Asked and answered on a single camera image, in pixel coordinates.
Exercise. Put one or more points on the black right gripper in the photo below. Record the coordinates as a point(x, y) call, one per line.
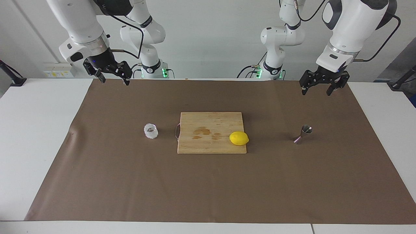
point(104, 63)

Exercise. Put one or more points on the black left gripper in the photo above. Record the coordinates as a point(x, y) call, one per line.
point(321, 78)

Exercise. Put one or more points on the steel double jigger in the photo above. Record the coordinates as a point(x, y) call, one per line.
point(305, 130)

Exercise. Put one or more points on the small clear glass cup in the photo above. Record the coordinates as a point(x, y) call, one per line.
point(151, 131)

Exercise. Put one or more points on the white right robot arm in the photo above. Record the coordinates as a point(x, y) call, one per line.
point(81, 22)

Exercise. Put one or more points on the yellow lemon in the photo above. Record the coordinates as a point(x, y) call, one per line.
point(239, 138)

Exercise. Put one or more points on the blue box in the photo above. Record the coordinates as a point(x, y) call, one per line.
point(413, 100)

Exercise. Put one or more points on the brown table mat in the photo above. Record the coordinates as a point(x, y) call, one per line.
point(130, 182)

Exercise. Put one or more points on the wooden cutting board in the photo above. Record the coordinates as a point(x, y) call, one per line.
point(211, 146)

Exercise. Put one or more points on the white wall socket box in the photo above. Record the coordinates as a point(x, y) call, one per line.
point(58, 71)

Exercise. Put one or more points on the black camera stand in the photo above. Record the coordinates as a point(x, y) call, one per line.
point(403, 79)
point(13, 78)

